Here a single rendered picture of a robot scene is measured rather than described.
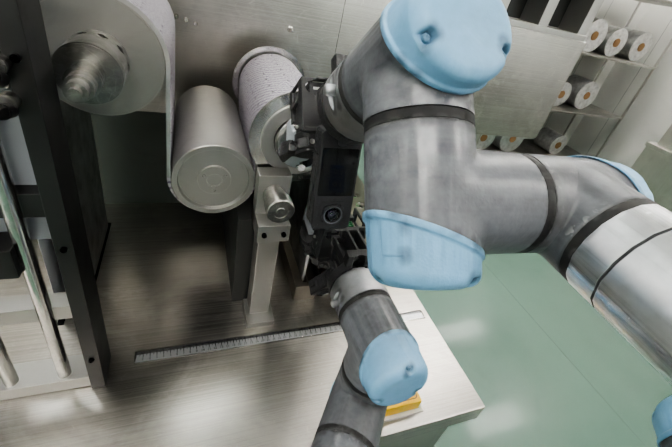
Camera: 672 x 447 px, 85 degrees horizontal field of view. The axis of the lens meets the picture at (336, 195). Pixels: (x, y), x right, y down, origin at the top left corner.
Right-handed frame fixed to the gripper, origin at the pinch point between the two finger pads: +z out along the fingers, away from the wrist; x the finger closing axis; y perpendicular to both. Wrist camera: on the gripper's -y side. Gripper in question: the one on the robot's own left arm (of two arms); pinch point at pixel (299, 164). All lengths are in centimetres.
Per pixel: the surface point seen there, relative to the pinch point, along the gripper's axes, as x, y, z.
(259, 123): 5.7, 5.7, 0.1
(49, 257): 34.8, -12.0, 17.6
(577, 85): -355, 127, 194
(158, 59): 18.3, 11.7, -3.5
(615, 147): -450, 72, 220
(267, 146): 4.3, 2.9, 2.0
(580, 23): -86, 44, 13
